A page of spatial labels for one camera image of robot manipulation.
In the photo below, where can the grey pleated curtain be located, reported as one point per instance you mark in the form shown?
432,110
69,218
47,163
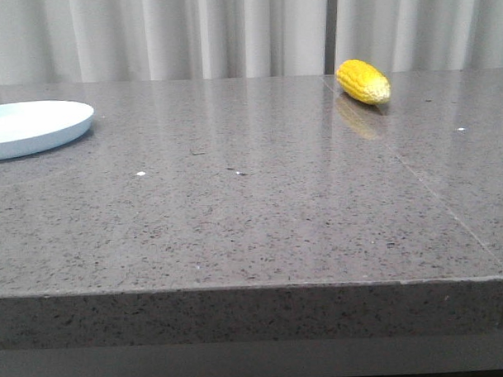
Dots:
65,41

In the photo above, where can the yellow corn cob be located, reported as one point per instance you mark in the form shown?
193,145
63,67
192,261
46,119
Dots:
363,82

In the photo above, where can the light blue round plate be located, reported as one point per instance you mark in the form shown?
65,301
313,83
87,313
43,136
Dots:
36,126

